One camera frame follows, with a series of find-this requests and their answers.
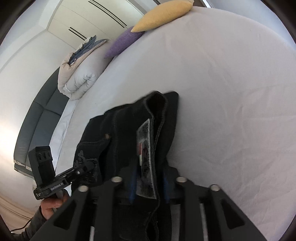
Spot person's left hand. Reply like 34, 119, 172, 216
40, 189, 70, 220

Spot white wardrobe with black handles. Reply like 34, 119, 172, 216
48, 0, 161, 48

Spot folded blue denim garment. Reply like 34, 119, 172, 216
68, 35, 109, 65

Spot folded beige grey duvet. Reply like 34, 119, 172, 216
57, 40, 113, 100

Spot left forearm in grey sleeve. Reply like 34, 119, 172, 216
13, 206, 47, 241

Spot purple cushion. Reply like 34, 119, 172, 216
105, 26, 144, 58

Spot dark grey upholstered headboard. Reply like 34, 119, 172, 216
14, 69, 69, 178

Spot yellow cushion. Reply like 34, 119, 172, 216
130, 1, 194, 33

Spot black denim pants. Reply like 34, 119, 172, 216
71, 91, 179, 240

